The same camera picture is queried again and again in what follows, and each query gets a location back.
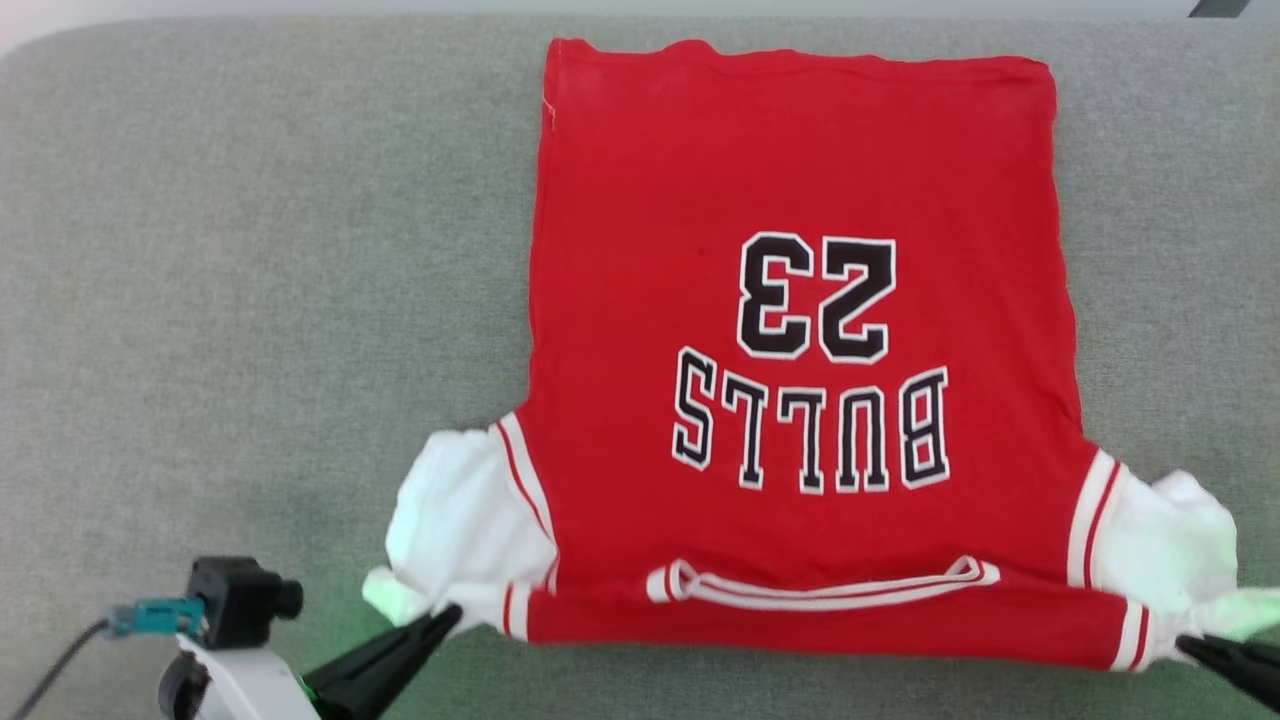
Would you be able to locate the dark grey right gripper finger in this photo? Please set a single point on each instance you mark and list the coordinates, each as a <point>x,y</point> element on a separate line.
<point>1240,655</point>
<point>1250,680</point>

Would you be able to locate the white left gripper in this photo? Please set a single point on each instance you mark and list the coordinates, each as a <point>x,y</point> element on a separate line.
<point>235,690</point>

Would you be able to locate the red Bulls 23 jersey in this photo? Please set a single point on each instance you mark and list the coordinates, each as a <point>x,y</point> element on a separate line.
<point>800,150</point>

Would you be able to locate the grey fabric sofa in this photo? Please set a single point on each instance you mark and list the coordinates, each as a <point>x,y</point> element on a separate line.
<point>250,300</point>

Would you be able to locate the dark grey bar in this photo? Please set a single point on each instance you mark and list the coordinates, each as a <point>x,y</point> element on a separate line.
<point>1220,8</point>

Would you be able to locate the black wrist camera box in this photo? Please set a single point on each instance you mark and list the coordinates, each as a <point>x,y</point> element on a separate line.
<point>235,600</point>

